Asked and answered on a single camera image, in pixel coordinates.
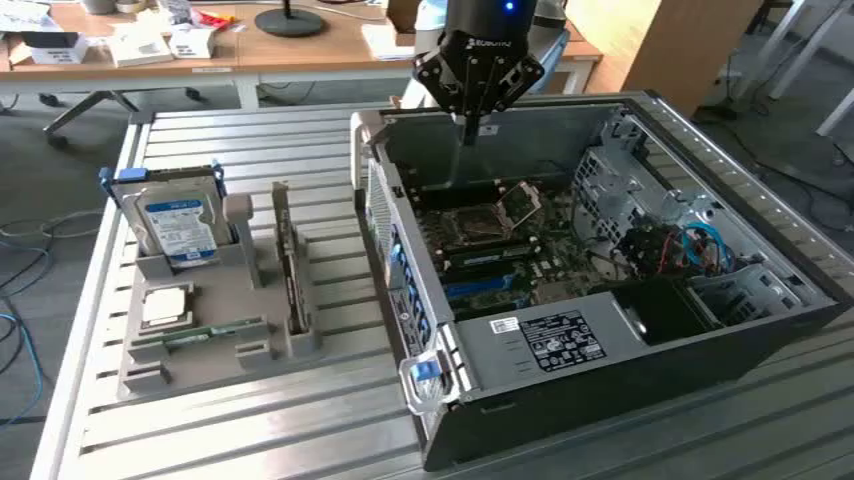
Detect long blue expansion slot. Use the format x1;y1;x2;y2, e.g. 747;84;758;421
443;274;520;304

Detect silver CPU chip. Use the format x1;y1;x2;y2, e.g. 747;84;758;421
140;287;192;326

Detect small white labelled box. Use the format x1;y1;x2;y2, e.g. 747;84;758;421
168;24;219;60

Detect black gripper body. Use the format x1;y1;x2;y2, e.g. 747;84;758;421
436;0;539;65

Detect metal disk bay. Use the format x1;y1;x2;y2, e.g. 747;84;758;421
686;263;806;329

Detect grey power supply unit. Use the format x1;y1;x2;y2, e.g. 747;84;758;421
452;292;648;391

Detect wooden desk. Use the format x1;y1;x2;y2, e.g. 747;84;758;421
236;0;606;109
0;2;259;109

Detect black round lamp base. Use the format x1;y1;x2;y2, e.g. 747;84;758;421
253;0;328;39

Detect flat white box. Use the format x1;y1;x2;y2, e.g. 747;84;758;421
105;29;175;69

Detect metal socket cover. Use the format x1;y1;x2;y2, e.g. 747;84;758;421
492;182;546;230

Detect red wire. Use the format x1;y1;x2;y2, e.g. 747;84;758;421
656;232;676;275

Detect grey wheeled frame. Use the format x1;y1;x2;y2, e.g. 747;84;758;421
38;88;205;149

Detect blue wire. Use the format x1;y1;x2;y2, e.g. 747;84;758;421
679;221;736;275

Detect loose white sheets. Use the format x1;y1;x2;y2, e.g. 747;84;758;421
0;4;54;32

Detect black RAM stick with label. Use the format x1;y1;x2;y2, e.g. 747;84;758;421
449;243;536;270

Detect hard disk in blue caddy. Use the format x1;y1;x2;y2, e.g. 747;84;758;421
99;159;232;271

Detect graphics card with metal bracket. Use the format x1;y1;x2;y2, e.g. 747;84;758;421
269;180;315;335

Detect black open PC case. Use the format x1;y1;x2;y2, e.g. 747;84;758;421
349;89;843;474

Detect white paper stack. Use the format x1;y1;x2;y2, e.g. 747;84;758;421
359;22;419;62

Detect green motherboard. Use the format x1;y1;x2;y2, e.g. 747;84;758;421
412;169;635;321

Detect green RAM stick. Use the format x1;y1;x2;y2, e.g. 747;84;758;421
132;319;268;347

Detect white table frame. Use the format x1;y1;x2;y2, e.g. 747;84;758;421
766;0;854;137

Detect CPU socket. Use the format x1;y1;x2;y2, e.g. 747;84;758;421
436;204;515;247

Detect grey floor cable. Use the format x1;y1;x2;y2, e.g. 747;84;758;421
0;209;105;240

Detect wooden cabinet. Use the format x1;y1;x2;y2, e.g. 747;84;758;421
586;0;766;116

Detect blue floor cable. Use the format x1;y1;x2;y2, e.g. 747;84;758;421
0;239;53;431

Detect white box with black label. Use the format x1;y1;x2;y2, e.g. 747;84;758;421
29;35;89;66

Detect grey parts rack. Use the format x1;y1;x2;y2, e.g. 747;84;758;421
116;179;328;401

